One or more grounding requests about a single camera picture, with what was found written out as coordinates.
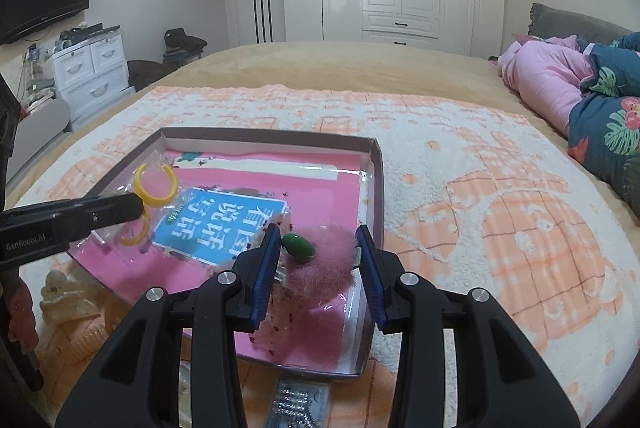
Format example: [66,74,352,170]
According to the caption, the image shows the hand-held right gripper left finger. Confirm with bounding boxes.
[55,223,283,428]

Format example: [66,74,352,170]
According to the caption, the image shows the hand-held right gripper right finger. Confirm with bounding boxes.
[354,224,581,428]

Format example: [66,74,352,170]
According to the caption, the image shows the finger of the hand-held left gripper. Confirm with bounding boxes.
[0,193,146,266]

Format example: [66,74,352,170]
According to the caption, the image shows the pink fluffy hair clip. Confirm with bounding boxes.
[280,225,363,299]

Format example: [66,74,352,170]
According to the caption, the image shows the yellow plastic ring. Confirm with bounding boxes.
[117,208,151,246]
[132,162,178,209]

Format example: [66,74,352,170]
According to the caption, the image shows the white hair claw clip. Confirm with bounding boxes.
[39,270,101,326]

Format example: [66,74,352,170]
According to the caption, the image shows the shallow cardboard box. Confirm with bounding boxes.
[65,126,386,381]

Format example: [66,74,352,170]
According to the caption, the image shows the person's left hand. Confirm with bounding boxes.
[7,279,37,356]

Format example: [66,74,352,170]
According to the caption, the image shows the orange comb hair clip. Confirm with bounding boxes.
[37,313,118,366]

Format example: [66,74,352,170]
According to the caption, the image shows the pink card pack blue label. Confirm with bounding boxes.
[75,148,368,369]

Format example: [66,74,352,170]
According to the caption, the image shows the peach white patterned blanket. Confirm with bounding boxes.
[20,83,640,428]

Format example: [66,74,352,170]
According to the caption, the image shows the small packet of beads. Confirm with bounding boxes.
[265,378,333,428]

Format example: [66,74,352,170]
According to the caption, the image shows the white drawer cabinet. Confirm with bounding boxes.
[50,28,136,129]

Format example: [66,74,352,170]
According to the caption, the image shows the dark brown cloth pile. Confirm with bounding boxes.
[127,59,168,91]

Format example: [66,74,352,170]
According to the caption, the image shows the clutter on cabinet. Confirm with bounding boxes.
[55,22,121,46]

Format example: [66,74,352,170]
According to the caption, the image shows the dark folded clothes pile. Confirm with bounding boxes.
[162,28,208,61]

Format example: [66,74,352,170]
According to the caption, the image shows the tan bedspread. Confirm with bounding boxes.
[0,40,640,289]

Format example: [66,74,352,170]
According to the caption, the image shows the pink padded jacket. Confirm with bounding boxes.
[495,35,596,136]

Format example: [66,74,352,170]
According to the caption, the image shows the blue floral pillow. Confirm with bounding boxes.
[567,32,640,204]

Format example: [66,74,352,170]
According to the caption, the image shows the grey blanket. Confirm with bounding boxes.
[527,3,636,46]

